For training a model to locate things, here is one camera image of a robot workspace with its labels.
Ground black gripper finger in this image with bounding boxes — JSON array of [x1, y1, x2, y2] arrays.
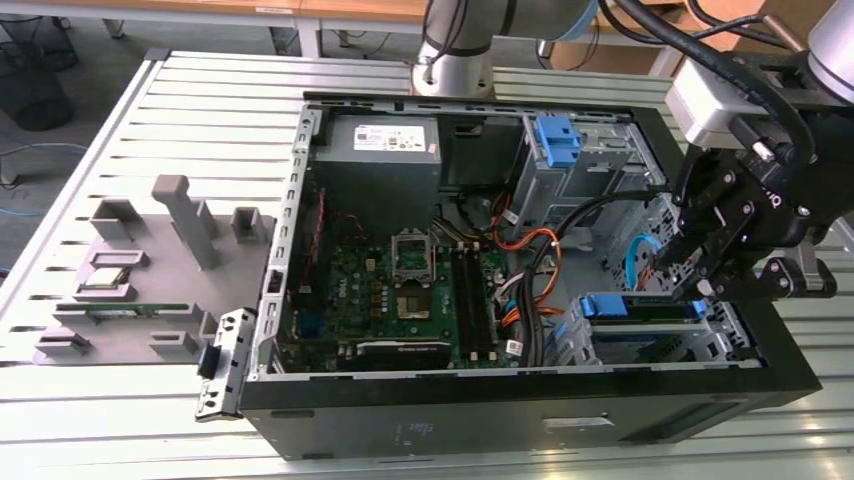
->
[[656, 149, 759, 274], [692, 254, 839, 304]]

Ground blue SATA wire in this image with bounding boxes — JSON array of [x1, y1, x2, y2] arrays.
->
[[625, 233, 663, 291]]

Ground hard disk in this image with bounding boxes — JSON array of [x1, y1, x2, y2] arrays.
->
[[551, 293, 712, 351]]

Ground silver disk bay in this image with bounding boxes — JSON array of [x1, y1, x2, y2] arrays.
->
[[543, 292, 759, 366]]

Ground silver optical drive cage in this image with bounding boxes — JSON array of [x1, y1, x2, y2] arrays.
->
[[512, 114, 668, 236]]

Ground blue plastic drive latch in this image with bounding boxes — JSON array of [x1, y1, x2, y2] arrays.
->
[[535, 115, 581, 170]]

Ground black RAM slot bank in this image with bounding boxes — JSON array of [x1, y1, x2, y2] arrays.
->
[[449, 242, 499, 364]]

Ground wooden cabinet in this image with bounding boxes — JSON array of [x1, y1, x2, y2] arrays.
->
[[732, 0, 828, 56]]

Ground metal socket cover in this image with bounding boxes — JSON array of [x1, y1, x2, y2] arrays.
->
[[389, 227, 439, 286]]

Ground CPU socket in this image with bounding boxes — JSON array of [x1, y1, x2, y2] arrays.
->
[[392, 286, 433, 322]]

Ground grey power supply unit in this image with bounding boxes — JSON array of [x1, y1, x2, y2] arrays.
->
[[312, 113, 443, 226]]

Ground black graphics card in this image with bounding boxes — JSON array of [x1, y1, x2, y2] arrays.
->
[[338, 339, 452, 371]]

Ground green Dell motherboard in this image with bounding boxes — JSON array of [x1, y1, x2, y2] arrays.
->
[[276, 229, 515, 374]]

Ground black open PC case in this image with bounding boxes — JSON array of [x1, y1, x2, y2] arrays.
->
[[192, 89, 822, 461]]

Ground silver expansion slot retainer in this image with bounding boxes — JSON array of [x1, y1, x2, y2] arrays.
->
[[192, 305, 260, 422]]

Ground grey plastic parts rack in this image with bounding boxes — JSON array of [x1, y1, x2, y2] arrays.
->
[[32, 174, 278, 369]]

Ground long wood-top desk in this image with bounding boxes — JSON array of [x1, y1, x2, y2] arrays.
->
[[0, 0, 428, 56]]

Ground green RAM stick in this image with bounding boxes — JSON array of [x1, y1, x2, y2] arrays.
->
[[53, 302, 192, 322]]

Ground silver CPU chip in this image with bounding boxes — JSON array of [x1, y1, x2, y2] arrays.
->
[[76, 268, 129, 295]]

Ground black waste bin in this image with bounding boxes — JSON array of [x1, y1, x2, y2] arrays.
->
[[0, 14, 81, 132]]

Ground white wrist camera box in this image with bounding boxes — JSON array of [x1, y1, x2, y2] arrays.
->
[[664, 62, 760, 150]]

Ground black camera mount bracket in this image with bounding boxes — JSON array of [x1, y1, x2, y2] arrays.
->
[[725, 49, 854, 119]]

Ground orange wire bundle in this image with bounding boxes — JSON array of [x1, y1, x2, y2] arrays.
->
[[489, 199, 568, 331]]

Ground black cable bundle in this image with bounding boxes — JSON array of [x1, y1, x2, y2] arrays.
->
[[517, 183, 675, 367]]

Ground wooden desk with white frame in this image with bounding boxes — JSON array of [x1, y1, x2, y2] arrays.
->
[[545, 0, 705, 76]]

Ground yellow and black wires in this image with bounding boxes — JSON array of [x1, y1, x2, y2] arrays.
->
[[429, 214, 485, 244]]

